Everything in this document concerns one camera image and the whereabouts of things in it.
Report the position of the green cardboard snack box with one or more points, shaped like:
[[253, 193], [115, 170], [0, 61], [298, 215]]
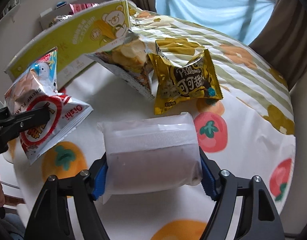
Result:
[[84, 32]]

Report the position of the light blue window cloth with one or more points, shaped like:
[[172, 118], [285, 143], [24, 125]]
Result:
[[239, 19]]

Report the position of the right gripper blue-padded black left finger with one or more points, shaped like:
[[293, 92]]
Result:
[[88, 186]]

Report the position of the Oishi shrimp flakes bag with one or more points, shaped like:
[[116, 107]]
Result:
[[37, 87]]

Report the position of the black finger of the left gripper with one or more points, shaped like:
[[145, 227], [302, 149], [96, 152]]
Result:
[[30, 119]]

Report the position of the brown right curtain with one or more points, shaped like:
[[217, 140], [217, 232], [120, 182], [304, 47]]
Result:
[[283, 41]]

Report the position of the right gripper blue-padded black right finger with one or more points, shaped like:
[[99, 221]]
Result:
[[221, 186]]

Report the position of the silver potato chips bag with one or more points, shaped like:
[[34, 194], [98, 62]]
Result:
[[127, 58]]

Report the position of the pink snack bag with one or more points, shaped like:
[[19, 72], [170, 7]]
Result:
[[76, 7]]

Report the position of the striped floral quilt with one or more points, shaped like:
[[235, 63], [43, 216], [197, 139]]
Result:
[[240, 70]]

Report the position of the grey headboard shelf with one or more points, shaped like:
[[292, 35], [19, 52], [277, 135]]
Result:
[[53, 17]]

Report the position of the translucent white snack pack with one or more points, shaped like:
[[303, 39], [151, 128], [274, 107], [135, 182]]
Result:
[[150, 155]]

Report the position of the gold cocoa pillows bag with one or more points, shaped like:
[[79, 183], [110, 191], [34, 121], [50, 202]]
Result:
[[195, 80]]

